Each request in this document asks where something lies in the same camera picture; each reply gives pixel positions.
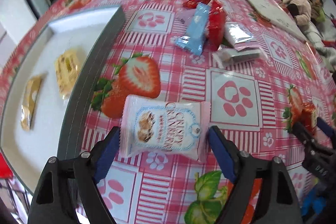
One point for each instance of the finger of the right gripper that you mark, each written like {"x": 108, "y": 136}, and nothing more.
{"x": 325, "y": 128}
{"x": 302, "y": 134}

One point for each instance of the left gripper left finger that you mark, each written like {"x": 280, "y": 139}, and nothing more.
{"x": 52, "y": 202}

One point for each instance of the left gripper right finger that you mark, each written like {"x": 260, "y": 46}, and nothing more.
{"x": 277, "y": 201}

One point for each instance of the red chinese snack packet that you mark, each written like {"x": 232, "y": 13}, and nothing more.
{"x": 309, "y": 117}

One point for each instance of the gold snack packet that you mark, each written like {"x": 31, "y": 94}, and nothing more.
{"x": 30, "y": 95}

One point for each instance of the pink crispy cranberry packet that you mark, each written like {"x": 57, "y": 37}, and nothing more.
{"x": 176, "y": 128}

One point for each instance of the clear packet dark bar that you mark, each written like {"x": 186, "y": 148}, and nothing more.
{"x": 230, "y": 56}

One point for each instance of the clear yellow cracker packet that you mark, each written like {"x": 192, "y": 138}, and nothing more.
{"x": 67, "y": 69}

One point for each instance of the light blue snack packet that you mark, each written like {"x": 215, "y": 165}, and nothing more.
{"x": 194, "y": 38}

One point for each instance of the glossy red snack bag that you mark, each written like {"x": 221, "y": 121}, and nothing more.
{"x": 216, "y": 25}

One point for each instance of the red wrapper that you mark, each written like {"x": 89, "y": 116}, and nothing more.
{"x": 192, "y": 4}

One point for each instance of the right blue gloved hand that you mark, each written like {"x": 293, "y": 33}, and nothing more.
{"x": 313, "y": 203}

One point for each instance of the grey white storage box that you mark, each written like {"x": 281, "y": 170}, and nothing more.
{"x": 57, "y": 128}

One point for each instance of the white folded mat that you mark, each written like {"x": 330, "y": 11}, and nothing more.
{"x": 274, "y": 14}

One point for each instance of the person in green vest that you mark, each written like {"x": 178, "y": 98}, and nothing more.
{"x": 317, "y": 12}

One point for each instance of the person in white fleece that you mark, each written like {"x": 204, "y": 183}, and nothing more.
{"x": 301, "y": 12}

